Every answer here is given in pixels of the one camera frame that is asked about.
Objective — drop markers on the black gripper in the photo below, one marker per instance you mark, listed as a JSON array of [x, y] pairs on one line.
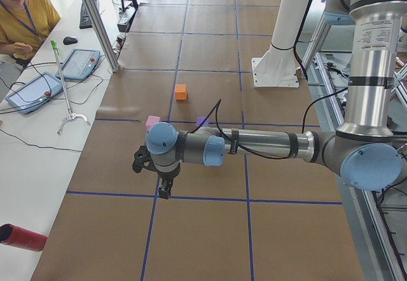
[[167, 176]]

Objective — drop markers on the orange foam cube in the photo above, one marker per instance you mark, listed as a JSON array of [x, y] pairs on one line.
[[181, 92]]

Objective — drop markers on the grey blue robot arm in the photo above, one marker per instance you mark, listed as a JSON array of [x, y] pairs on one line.
[[169, 148]]

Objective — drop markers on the pink foam cube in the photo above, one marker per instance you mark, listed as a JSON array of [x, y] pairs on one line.
[[151, 121]]

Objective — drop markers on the purple foam cube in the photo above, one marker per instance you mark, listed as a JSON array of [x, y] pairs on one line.
[[202, 121]]

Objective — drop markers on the white side desk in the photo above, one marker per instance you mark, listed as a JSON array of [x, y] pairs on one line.
[[36, 162]]

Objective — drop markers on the far blue teach pendant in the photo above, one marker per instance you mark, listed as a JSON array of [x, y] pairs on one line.
[[79, 64]]

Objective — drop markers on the blue teach pendant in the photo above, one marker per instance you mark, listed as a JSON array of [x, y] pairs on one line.
[[35, 93], [79, 64]]

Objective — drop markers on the red cylinder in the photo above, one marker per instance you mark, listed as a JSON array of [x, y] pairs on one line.
[[16, 236]]

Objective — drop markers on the near blue teach pendant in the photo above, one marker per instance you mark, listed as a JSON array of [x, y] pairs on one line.
[[35, 93]]

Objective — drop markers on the black computer mouse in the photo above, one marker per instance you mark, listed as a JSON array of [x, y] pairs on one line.
[[70, 40]]

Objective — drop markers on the silver reacher grabber tool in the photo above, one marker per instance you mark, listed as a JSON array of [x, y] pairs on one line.
[[71, 117]]

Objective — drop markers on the black keyboard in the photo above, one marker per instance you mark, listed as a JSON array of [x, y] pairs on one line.
[[85, 21]]

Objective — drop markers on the person in yellow shirt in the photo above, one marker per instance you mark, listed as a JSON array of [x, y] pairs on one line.
[[25, 25]]

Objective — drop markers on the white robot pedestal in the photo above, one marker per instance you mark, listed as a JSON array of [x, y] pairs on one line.
[[277, 67]]

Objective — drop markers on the aluminium frame rail right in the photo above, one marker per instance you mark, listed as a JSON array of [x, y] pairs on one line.
[[361, 150]]

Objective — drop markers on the aluminium frame post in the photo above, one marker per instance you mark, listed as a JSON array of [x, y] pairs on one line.
[[101, 34]]

